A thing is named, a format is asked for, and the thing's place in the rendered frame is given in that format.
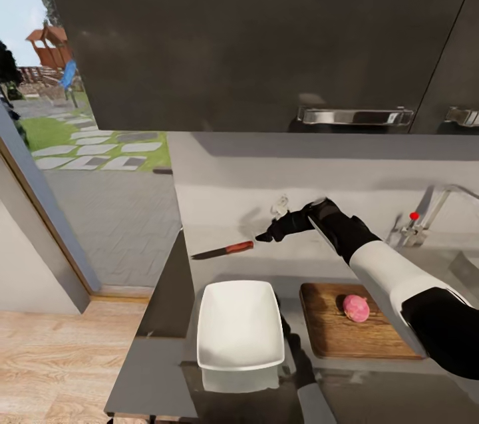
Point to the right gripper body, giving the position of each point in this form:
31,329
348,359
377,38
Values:
283,226

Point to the bowl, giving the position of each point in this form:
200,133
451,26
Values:
239,327

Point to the vidalia onion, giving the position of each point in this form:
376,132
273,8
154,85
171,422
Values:
355,307

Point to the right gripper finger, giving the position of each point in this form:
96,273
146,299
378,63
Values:
265,237

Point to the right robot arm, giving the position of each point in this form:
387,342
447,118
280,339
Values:
431,318

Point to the fixed window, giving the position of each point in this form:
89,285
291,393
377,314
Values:
106,197

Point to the parer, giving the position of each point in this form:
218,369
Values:
228,249

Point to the cutting board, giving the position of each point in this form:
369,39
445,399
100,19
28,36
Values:
336,335

